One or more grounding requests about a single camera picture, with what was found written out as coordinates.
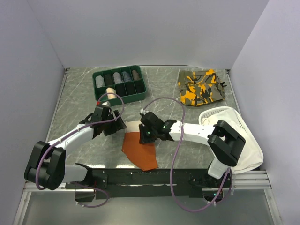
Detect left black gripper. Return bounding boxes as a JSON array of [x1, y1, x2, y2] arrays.
[[102, 110, 127, 136]]

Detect white laundry basket with cloth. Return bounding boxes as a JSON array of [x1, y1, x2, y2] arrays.
[[198, 106, 264, 174]]

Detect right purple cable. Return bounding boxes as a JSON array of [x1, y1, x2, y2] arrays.
[[140, 97, 233, 213]]

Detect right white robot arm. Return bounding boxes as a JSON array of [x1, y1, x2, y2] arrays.
[[139, 110, 246, 187]]

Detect beige rolled underwear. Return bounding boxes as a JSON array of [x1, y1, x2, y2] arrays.
[[106, 87, 117, 100]]

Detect aluminium rail frame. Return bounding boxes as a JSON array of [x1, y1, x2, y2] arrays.
[[23, 171, 272, 192]]

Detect grey striped rolled sock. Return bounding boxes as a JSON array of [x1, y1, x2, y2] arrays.
[[95, 75, 105, 88]]

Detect green divided organizer tray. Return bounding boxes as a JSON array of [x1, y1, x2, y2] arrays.
[[92, 65, 147, 106]]

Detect blue striped rolled sock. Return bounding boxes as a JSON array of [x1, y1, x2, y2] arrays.
[[122, 71, 132, 83]]

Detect camouflage orange shorts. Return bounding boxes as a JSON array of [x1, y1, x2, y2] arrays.
[[178, 69, 226, 106]]

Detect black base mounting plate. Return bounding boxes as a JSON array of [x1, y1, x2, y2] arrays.
[[66, 168, 232, 203]]

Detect brown rolled sock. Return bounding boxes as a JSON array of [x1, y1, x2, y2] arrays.
[[131, 70, 141, 81]]

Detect white grey rolled sock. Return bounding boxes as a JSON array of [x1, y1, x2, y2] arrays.
[[113, 72, 123, 84]]

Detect dark grey rolled sock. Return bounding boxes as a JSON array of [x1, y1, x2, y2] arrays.
[[104, 74, 114, 86]]

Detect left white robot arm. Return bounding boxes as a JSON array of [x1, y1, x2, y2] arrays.
[[24, 104, 127, 190]]

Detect orange underwear beige waistband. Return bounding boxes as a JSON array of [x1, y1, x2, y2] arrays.
[[121, 121, 158, 171]]

